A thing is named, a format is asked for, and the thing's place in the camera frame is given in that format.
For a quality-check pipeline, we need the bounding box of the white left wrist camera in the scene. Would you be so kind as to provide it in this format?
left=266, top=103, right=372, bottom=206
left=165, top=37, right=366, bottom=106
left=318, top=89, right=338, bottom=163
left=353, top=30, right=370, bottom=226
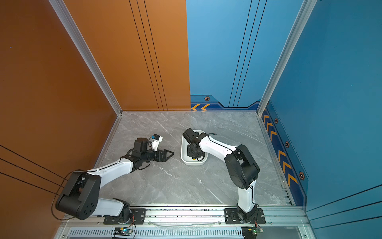
left=149, top=134, right=163, bottom=151

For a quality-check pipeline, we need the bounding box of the white plastic bin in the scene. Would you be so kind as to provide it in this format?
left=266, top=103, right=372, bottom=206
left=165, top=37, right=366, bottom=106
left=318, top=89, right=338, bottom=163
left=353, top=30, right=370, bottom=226
left=181, top=130, right=208, bottom=166

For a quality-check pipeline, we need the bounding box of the aluminium corner post left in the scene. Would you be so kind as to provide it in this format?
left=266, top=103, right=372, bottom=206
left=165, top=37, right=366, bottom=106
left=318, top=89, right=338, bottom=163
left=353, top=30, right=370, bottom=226
left=49, top=0, right=123, bottom=116

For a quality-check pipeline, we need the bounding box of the small circuit board right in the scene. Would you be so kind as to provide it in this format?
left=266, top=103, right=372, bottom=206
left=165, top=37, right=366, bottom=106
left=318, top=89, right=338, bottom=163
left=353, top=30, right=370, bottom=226
left=241, top=227, right=264, bottom=239

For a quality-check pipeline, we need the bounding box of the aluminium corner post right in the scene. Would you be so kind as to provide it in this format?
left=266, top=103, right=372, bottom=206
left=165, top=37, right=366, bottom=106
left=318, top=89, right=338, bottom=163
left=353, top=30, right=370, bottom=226
left=257, top=0, right=317, bottom=117

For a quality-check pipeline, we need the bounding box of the aluminium corner post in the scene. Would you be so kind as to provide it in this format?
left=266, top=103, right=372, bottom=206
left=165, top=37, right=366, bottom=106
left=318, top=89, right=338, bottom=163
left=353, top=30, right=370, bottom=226
left=257, top=0, right=317, bottom=117
left=49, top=0, right=123, bottom=116

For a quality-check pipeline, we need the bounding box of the small circuit board left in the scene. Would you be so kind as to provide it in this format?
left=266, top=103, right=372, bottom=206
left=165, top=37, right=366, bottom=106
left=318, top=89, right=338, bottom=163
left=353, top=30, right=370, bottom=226
left=113, top=227, right=134, bottom=239

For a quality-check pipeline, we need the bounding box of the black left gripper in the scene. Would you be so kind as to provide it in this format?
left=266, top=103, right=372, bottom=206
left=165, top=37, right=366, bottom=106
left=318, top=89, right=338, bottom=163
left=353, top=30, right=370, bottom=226
left=142, top=148, right=174, bottom=164

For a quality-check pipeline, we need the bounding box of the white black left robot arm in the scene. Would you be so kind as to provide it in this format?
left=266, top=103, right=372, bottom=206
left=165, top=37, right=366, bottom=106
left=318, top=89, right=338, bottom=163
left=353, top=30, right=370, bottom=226
left=51, top=134, right=174, bottom=224

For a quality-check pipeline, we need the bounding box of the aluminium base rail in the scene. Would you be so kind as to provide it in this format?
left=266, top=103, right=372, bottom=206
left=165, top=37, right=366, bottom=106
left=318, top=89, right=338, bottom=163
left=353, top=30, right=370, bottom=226
left=55, top=205, right=315, bottom=239

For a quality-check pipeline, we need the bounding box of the small circuit board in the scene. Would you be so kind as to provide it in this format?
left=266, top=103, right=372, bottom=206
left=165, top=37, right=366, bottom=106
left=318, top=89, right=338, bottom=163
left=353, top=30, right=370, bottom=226
left=113, top=227, right=134, bottom=239
left=241, top=227, right=264, bottom=239

